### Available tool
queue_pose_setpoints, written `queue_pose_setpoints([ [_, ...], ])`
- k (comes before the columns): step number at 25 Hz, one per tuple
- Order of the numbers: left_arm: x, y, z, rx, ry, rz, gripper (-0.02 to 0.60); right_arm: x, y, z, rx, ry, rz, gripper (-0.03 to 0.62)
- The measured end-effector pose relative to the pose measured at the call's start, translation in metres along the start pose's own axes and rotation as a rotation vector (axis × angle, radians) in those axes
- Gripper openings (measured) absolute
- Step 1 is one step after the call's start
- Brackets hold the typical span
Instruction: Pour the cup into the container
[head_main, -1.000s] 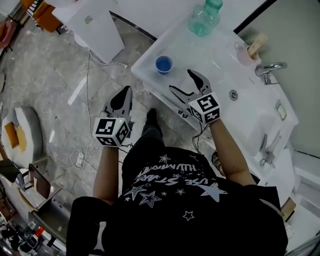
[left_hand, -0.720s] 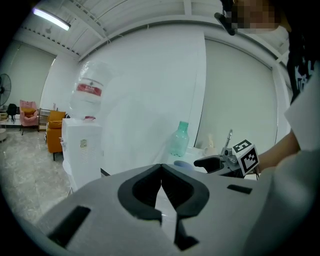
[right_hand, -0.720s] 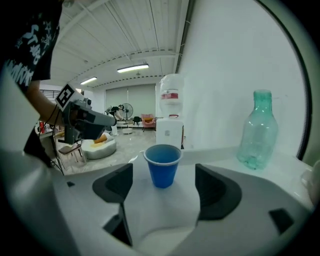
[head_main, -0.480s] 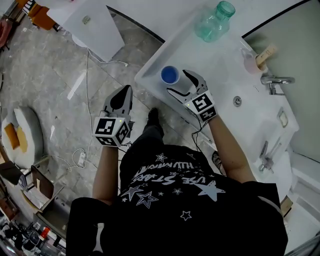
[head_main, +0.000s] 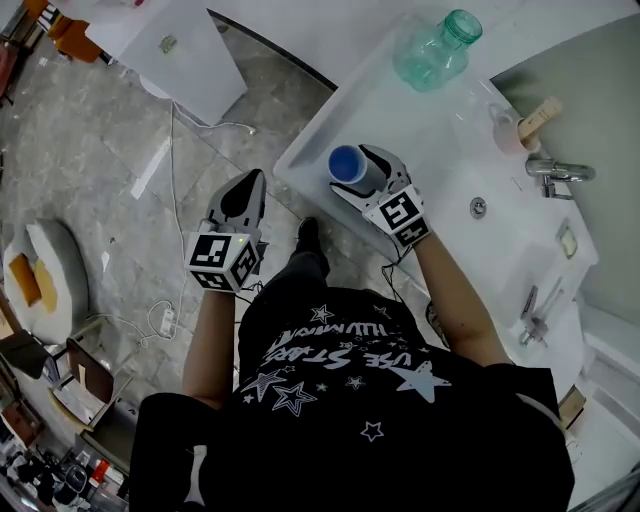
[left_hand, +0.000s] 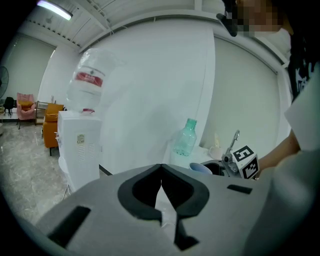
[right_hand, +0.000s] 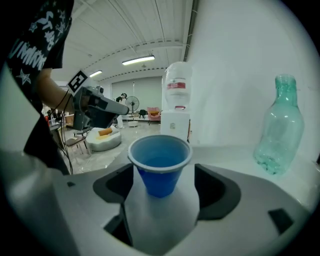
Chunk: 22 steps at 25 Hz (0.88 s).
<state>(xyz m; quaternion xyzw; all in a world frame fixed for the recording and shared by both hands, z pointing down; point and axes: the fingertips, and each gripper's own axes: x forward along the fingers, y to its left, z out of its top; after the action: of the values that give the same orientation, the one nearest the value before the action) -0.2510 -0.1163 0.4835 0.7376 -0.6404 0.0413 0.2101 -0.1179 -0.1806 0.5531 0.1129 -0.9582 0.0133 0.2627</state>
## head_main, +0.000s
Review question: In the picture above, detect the black shoe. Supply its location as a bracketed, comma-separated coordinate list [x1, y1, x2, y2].
[296, 216, 322, 257]

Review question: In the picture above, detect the white sink vanity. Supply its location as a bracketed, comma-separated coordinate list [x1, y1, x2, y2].
[272, 9, 601, 402]

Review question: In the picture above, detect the person's right forearm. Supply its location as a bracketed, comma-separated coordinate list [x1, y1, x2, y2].
[411, 232, 514, 370]

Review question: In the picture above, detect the beige tube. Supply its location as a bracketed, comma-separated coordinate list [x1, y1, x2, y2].
[516, 96, 564, 147]

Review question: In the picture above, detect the orange sofa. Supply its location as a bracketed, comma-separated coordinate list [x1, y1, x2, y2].
[22, 0, 104, 64]

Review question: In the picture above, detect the yellow cushion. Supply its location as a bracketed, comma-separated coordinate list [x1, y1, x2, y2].
[33, 259, 59, 314]

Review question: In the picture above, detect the pink cup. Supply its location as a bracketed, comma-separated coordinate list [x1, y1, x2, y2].
[486, 101, 544, 157]

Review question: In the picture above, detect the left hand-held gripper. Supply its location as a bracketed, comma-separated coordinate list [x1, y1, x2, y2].
[184, 169, 272, 294]

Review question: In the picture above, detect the green glass jar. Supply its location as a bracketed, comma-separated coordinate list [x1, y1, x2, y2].
[391, 8, 484, 94]

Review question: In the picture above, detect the soap dish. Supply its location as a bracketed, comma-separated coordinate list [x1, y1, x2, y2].
[555, 217, 582, 261]

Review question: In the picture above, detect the person's leg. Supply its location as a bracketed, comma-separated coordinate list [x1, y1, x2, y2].
[259, 248, 332, 302]

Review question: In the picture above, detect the blue plastic cup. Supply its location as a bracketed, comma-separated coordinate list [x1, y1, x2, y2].
[327, 143, 389, 197]

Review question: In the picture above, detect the white paper strip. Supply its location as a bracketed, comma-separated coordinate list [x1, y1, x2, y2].
[130, 136, 172, 201]

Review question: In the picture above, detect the black and white striped cushion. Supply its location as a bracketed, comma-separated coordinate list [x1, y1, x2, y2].
[38, 1, 62, 32]

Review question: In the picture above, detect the cardboard box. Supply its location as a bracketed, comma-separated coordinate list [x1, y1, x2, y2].
[556, 384, 588, 432]

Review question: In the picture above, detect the orange cushion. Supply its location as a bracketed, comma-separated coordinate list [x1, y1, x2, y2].
[8, 252, 42, 308]

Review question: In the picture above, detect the person's left forearm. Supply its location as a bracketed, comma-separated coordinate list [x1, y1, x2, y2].
[181, 283, 239, 412]

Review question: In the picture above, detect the chrome faucet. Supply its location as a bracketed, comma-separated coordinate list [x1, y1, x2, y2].
[524, 156, 597, 201]

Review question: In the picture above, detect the person's black star-print t-shirt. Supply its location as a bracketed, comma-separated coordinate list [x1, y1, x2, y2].
[128, 287, 577, 512]

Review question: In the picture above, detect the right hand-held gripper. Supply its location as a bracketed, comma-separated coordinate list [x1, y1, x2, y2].
[329, 143, 432, 249]

